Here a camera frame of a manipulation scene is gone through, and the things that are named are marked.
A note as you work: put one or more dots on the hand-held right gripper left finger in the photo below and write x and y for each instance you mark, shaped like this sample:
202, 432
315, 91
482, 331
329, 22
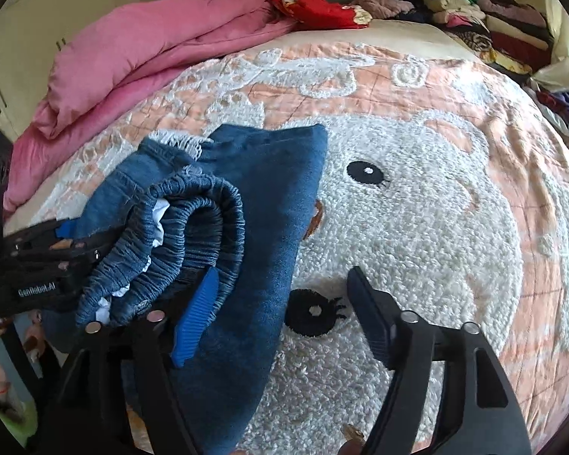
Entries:
194, 324

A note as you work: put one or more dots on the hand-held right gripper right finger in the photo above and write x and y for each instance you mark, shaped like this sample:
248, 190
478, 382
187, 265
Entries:
370, 313

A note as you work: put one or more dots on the cream curtain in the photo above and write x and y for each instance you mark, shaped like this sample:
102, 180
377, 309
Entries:
564, 66

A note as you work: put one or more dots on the pink blanket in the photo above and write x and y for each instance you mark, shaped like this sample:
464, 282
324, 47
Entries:
147, 42

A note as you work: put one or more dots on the cream wardrobe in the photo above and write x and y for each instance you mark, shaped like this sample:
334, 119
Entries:
52, 9

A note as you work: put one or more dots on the stack of folded clothes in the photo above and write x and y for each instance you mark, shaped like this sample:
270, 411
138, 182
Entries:
498, 23

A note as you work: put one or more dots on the peach and white printed blanket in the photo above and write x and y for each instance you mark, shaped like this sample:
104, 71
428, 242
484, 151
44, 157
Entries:
431, 246

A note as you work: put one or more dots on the red patterned cloth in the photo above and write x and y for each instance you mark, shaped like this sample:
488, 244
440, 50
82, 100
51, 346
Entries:
322, 9

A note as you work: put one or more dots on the mauve crumpled cloth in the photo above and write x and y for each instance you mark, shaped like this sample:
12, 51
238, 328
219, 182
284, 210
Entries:
384, 2

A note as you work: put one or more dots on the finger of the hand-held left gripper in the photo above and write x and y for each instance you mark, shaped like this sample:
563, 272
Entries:
64, 231
52, 255

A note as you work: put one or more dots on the person's left forearm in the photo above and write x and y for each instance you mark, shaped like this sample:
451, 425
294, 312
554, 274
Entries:
4, 407

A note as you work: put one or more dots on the blue denim pants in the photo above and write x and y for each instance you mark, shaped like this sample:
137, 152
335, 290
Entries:
275, 208

